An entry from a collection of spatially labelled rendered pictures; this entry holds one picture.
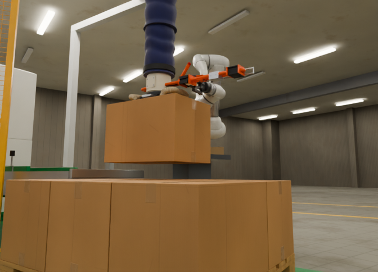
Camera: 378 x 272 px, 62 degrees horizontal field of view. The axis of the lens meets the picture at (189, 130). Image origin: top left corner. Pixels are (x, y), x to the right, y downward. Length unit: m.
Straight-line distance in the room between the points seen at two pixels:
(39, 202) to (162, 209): 0.73
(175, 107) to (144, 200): 0.82
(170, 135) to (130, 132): 0.32
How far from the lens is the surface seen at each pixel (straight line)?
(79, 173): 2.25
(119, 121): 2.14
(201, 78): 1.99
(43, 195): 1.63
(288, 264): 1.87
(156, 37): 2.25
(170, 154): 1.81
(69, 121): 5.71
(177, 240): 1.07
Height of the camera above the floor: 0.57
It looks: 8 degrees up
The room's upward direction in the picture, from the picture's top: straight up
